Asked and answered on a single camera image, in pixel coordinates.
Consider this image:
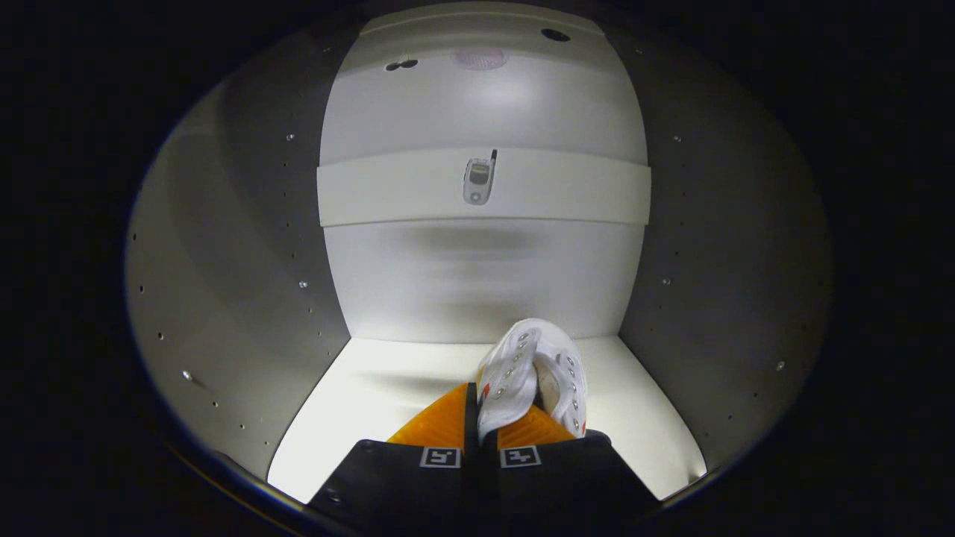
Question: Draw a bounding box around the white cabinet shelf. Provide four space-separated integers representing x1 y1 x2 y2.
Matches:
316 146 652 228

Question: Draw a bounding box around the white canvas shoe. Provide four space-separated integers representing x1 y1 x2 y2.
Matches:
475 318 589 445

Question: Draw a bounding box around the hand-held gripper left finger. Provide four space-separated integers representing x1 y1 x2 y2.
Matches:
309 382 479 537

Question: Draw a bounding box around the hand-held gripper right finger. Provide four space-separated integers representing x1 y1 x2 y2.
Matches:
477 403 662 537

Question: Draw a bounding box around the dark grey shoe cabinet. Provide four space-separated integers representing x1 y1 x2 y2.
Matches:
123 0 835 515

